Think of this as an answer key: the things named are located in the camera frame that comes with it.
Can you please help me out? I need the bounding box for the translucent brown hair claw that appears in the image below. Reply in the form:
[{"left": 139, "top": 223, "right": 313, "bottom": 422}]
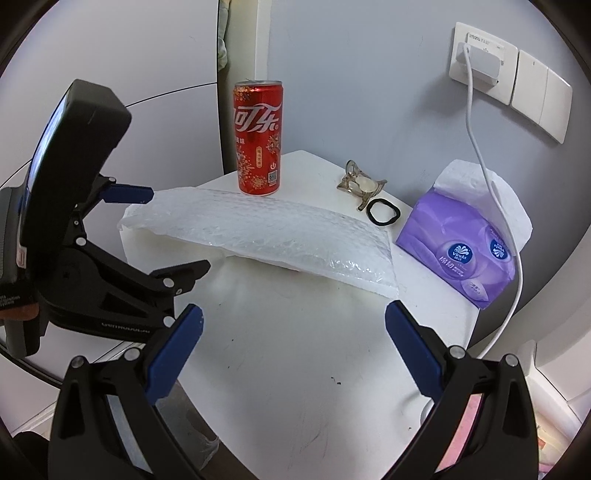
[{"left": 335, "top": 159, "right": 388, "bottom": 212}]

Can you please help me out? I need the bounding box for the white charger plug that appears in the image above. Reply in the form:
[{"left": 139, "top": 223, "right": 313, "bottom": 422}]
[{"left": 457, "top": 41, "right": 505, "bottom": 86}]

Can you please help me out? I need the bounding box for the clear bubble wrap mailer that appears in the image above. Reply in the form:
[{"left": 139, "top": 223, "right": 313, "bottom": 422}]
[{"left": 117, "top": 186, "right": 400, "bottom": 299}]

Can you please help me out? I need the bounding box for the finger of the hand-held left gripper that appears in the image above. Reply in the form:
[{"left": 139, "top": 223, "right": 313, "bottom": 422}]
[
  {"left": 69, "top": 237, "right": 212, "bottom": 319},
  {"left": 69, "top": 175, "right": 155, "bottom": 217}
]

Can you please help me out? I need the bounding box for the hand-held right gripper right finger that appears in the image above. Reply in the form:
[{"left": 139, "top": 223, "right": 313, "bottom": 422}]
[{"left": 385, "top": 300, "right": 542, "bottom": 480}]

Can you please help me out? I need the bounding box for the white charging cable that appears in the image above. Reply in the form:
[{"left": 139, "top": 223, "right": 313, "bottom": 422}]
[{"left": 463, "top": 44, "right": 526, "bottom": 432}]

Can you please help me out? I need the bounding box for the red soda can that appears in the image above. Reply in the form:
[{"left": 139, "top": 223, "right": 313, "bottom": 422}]
[{"left": 233, "top": 79, "right": 284, "bottom": 197}]

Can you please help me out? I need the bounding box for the white wall socket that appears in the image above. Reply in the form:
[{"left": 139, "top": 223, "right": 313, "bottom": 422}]
[{"left": 447, "top": 21, "right": 519, "bottom": 106}]

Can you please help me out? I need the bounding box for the black hair tie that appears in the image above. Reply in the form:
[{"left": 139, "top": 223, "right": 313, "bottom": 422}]
[{"left": 365, "top": 198, "right": 402, "bottom": 228}]

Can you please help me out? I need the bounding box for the white wall switch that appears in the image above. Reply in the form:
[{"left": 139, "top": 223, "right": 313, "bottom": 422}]
[{"left": 510, "top": 49, "right": 574, "bottom": 145}]

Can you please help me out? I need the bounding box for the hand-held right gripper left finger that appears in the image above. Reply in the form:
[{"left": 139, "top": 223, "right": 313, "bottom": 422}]
[{"left": 48, "top": 303, "right": 205, "bottom": 480}]

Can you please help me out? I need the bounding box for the purple tissue pack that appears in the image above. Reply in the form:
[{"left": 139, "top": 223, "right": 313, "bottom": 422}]
[{"left": 395, "top": 159, "right": 533, "bottom": 310}]

